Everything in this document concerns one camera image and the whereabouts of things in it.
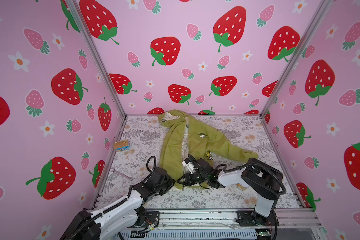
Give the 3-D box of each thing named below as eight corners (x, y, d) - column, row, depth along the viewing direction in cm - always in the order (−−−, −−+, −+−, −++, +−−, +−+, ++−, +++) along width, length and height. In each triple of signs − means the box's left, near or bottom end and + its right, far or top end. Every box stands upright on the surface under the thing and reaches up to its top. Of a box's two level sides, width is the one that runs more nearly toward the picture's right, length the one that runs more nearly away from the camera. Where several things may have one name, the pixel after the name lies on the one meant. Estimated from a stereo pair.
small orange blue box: (115, 152, 101) (113, 149, 98) (116, 146, 105) (113, 142, 101) (129, 150, 103) (127, 146, 99) (129, 143, 106) (127, 139, 102)
